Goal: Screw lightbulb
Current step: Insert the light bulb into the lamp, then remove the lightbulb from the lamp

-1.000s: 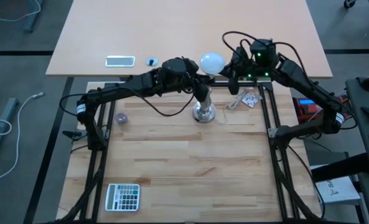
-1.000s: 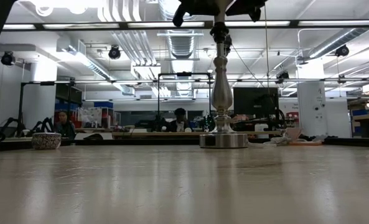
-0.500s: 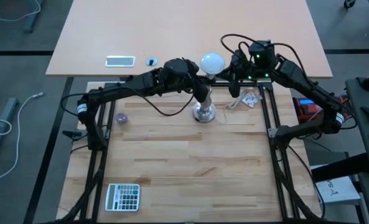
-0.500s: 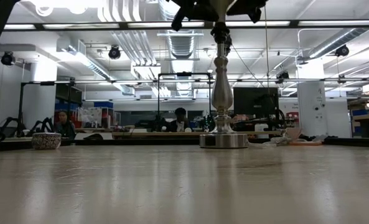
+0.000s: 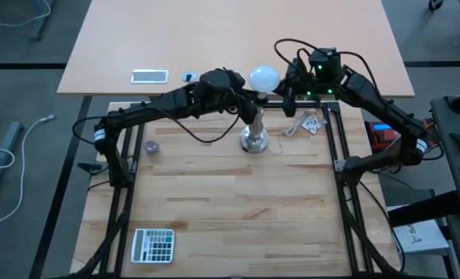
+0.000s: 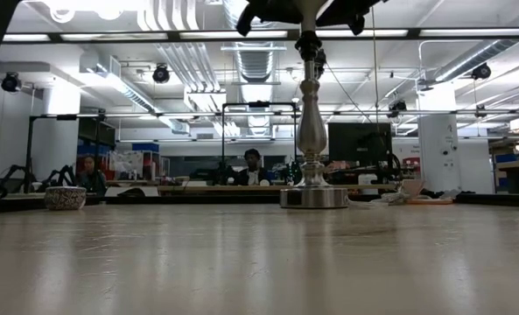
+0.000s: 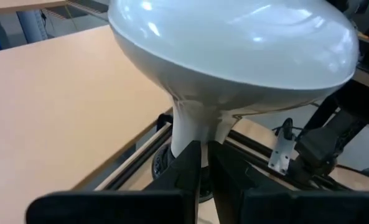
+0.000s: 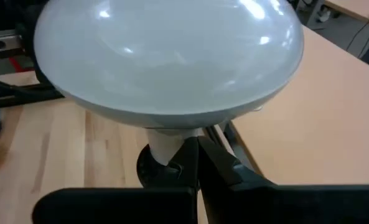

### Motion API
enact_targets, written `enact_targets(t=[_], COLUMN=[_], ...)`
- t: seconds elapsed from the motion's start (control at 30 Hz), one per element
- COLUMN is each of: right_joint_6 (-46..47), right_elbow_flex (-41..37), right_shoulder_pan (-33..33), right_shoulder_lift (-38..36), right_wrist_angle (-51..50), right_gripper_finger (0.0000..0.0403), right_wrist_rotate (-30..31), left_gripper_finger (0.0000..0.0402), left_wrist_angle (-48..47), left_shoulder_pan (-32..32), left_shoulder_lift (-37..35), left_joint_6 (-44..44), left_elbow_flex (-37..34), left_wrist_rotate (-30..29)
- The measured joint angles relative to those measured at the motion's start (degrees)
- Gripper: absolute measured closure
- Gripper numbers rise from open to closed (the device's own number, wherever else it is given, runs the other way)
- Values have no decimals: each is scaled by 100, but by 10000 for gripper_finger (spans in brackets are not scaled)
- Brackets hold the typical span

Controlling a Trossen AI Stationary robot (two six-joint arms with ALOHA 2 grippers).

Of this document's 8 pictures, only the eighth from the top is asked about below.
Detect white lightbulb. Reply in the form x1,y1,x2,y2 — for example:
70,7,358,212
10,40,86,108
33,0,305,167

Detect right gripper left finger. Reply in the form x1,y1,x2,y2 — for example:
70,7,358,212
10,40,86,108
31,136,201,224

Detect silver table lamp base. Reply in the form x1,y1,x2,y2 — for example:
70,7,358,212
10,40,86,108
136,142,185,189

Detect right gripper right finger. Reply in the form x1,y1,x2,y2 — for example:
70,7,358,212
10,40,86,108
199,136,369,224

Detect beige laminate table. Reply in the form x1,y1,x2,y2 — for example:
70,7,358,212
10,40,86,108
230,24,369,187
324,0,369,27

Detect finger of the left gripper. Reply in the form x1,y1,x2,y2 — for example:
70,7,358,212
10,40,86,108
23,17,60,91

